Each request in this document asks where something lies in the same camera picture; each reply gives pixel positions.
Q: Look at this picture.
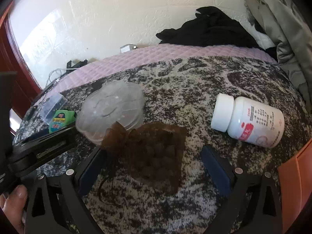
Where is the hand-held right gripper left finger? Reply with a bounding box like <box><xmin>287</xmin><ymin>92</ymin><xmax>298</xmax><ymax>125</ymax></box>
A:
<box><xmin>24</xmin><ymin>146</ymin><xmax>108</xmax><ymax>234</ymax></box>

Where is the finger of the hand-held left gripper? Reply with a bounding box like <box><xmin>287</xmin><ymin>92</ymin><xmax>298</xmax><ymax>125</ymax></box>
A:
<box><xmin>13</xmin><ymin>124</ymin><xmax>77</xmax><ymax>153</ymax></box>
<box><xmin>10</xmin><ymin>129</ymin><xmax>80</xmax><ymax>176</ymax></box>

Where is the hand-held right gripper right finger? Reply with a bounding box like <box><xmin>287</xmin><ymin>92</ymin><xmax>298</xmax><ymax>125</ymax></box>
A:
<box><xmin>200</xmin><ymin>144</ymin><xmax>283</xmax><ymax>234</ymax></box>

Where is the brown mesh drawstring bag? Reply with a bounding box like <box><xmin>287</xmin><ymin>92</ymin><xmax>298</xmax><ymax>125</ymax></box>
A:
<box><xmin>97</xmin><ymin>121</ymin><xmax>188</xmax><ymax>204</ymax></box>

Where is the clear plastic lid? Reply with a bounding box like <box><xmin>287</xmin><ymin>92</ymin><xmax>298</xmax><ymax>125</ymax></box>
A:
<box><xmin>75</xmin><ymin>81</ymin><xmax>146</xmax><ymax>145</ymax></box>

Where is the orange rimmed storage box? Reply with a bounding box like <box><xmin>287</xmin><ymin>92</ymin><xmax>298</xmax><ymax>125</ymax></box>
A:
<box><xmin>277</xmin><ymin>141</ymin><xmax>312</xmax><ymax>234</ymax></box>

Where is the person's left hand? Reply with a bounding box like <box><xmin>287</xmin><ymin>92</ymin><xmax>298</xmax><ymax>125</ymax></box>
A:
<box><xmin>0</xmin><ymin>185</ymin><xmax>28</xmax><ymax>234</ymax></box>

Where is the green packaged item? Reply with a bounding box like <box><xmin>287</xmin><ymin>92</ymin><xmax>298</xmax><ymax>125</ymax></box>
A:
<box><xmin>49</xmin><ymin>110</ymin><xmax>77</xmax><ymax>134</ymax></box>

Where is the small clear plastic box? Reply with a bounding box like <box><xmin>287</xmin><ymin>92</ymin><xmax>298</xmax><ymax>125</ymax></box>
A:
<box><xmin>40</xmin><ymin>93</ymin><xmax>68</xmax><ymax>122</ymax></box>

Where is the dark red wooden door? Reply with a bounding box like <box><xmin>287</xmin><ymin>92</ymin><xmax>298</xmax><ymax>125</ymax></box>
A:
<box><xmin>0</xmin><ymin>12</ymin><xmax>44</xmax><ymax>117</ymax></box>

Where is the white pill bottle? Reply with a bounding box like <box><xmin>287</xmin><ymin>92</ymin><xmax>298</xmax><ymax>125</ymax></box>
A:
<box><xmin>210</xmin><ymin>93</ymin><xmax>285</xmax><ymax>149</ymax></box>

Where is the black device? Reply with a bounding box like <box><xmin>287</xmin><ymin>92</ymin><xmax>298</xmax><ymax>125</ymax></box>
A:
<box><xmin>66</xmin><ymin>59</ymin><xmax>89</xmax><ymax>69</ymax></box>

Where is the dark patterned blanket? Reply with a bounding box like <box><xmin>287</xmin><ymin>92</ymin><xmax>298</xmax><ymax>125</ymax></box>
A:
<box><xmin>12</xmin><ymin>56</ymin><xmax>310</xmax><ymax>234</ymax></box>

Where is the white power adapter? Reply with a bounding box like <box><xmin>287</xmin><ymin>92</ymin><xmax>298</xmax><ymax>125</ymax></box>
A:
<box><xmin>120</xmin><ymin>44</ymin><xmax>137</xmax><ymax>53</ymax></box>

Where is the pink quilted blanket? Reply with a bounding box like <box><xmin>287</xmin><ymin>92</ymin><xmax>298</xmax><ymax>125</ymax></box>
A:
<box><xmin>47</xmin><ymin>43</ymin><xmax>278</xmax><ymax>95</ymax></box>

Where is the white quilted cloth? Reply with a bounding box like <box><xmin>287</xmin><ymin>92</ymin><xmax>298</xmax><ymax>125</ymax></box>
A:
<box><xmin>249</xmin><ymin>22</ymin><xmax>277</xmax><ymax>51</ymax></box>

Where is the black cloth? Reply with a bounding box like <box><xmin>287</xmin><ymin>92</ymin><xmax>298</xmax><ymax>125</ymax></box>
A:
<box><xmin>156</xmin><ymin>6</ymin><xmax>264</xmax><ymax>49</ymax></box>

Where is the grey jacket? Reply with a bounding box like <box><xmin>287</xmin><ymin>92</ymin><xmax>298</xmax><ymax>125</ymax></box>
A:
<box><xmin>242</xmin><ymin>0</ymin><xmax>312</xmax><ymax>103</ymax></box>

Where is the white cable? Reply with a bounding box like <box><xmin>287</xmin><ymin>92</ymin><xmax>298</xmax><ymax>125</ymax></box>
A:
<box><xmin>47</xmin><ymin>69</ymin><xmax>69</xmax><ymax>86</ymax></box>

